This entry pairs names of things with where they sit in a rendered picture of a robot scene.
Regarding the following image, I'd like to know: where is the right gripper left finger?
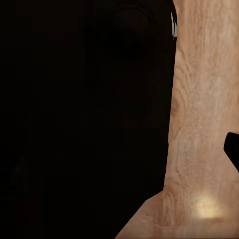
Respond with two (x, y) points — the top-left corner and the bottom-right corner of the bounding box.
(0, 132), (25, 191)

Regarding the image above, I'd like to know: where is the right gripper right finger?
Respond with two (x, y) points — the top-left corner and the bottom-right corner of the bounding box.
(224, 132), (239, 171)

